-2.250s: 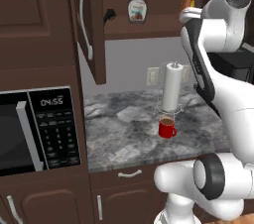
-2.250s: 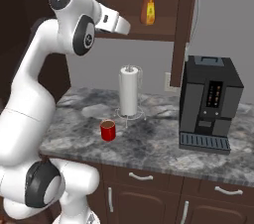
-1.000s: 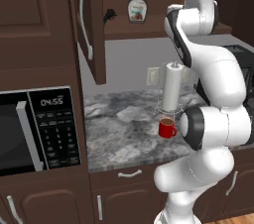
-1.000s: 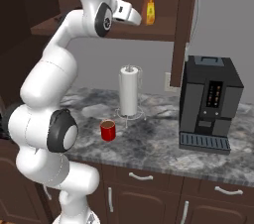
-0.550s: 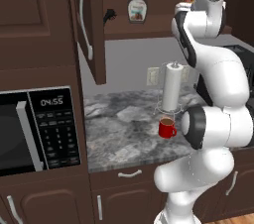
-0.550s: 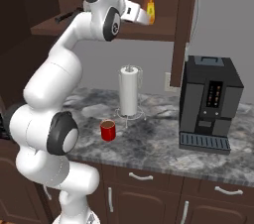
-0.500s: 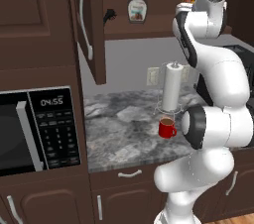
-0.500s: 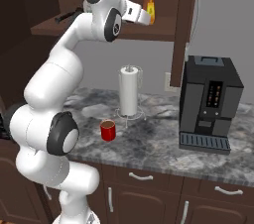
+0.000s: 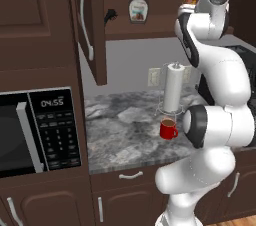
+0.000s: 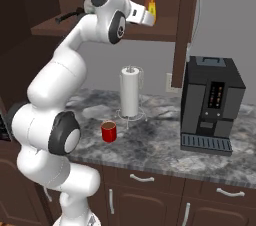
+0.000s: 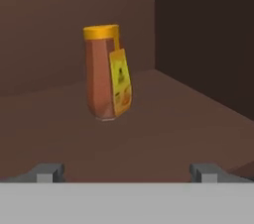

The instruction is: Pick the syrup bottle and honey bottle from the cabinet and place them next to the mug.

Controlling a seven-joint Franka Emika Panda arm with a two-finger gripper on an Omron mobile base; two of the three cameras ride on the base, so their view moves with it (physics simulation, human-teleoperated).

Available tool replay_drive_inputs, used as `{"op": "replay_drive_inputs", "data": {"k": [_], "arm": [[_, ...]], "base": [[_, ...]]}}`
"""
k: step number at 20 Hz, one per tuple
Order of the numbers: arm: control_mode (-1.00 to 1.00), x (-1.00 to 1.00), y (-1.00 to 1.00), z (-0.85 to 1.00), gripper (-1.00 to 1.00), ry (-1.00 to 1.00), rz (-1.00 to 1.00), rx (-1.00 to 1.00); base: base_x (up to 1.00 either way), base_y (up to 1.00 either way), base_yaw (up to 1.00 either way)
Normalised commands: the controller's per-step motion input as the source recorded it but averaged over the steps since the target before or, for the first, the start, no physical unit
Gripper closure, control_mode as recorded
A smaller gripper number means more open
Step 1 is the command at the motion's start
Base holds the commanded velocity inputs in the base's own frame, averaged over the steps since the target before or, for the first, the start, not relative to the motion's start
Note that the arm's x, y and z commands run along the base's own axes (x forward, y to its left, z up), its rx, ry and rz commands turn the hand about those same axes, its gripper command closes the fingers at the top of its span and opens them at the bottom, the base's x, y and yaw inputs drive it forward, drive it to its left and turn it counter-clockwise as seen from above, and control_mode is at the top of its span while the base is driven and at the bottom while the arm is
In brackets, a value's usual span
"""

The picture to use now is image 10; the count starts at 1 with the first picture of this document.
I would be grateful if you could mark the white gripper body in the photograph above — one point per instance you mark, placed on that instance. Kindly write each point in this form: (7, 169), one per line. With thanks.
(148, 16)

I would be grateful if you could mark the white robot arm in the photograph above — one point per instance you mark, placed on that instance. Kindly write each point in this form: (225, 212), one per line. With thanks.
(56, 80)

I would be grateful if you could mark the brown cabinet door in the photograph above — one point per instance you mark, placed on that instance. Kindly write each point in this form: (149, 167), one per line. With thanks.
(23, 0)
(183, 36)

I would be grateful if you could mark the red mug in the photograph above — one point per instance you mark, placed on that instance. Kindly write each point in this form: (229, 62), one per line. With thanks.
(109, 133)

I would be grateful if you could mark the white paper towel roll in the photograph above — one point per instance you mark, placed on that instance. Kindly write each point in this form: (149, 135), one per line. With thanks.
(129, 93)

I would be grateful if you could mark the black coffee machine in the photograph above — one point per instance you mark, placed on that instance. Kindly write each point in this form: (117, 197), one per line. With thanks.
(200, 103)

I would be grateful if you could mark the brown drawer front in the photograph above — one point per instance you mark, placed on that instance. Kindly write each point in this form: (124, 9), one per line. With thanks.
(166, 183)
(206, 194)

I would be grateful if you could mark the brown cupboard door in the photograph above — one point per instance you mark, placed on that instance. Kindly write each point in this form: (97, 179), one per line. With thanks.
(146, 210)
(220, 215)
(16, 193)

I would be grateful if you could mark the white wall outlet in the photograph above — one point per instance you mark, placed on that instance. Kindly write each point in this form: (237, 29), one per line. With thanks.
(170, 83)

